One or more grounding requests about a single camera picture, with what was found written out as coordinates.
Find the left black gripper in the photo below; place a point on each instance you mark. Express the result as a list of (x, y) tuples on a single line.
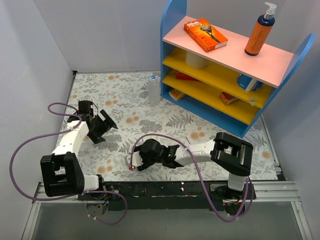
[(102, 125)]

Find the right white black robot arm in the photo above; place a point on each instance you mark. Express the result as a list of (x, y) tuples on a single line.
[(231, 153)]

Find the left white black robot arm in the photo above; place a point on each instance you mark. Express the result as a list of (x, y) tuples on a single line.
[(61, 172)]

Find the floral patterned table mat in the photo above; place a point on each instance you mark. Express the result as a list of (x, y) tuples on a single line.
[(124, 97)]

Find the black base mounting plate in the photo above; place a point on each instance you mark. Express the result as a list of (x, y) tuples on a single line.
[(172, 195)]

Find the white orange small box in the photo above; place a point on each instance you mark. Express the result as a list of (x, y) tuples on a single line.
[(176, 95)]

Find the clear plastic water bottle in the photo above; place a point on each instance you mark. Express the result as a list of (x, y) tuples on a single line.
[(154, 90)]

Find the red flat box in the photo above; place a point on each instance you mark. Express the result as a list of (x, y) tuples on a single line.
[(182, 76)]

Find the blue shelf with coloured boards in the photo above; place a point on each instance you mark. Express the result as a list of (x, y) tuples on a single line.
[(272, 66)]

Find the white paper roll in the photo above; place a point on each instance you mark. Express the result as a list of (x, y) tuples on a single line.
[(195, 61)]

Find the orange razor box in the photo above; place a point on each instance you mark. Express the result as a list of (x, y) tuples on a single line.
[(205, 35)]

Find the orange pump lotion bottle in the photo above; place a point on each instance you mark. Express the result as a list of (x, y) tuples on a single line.
[(261, 30)]

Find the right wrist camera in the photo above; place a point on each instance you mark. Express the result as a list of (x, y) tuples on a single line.
[(135, 161)]

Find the aluminium frame rail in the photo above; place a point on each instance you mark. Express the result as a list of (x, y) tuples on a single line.
[(275, 214)]

